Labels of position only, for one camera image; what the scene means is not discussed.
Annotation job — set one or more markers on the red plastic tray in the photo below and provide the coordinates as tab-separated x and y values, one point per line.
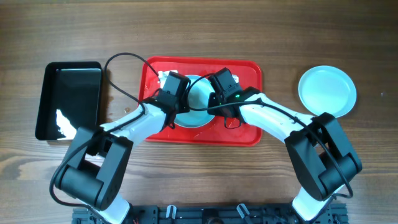
213	133

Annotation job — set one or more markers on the light blue plate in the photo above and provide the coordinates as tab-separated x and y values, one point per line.
197	98
327	89

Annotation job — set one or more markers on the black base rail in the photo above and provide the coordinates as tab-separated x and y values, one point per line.
266	214

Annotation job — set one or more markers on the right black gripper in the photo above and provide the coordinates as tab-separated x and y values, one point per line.
212	104

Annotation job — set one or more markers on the black water basin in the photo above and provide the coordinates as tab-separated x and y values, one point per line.
70	98

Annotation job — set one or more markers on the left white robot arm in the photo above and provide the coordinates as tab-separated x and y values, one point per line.
93	168

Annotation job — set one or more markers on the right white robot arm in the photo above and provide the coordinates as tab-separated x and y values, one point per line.
322	156

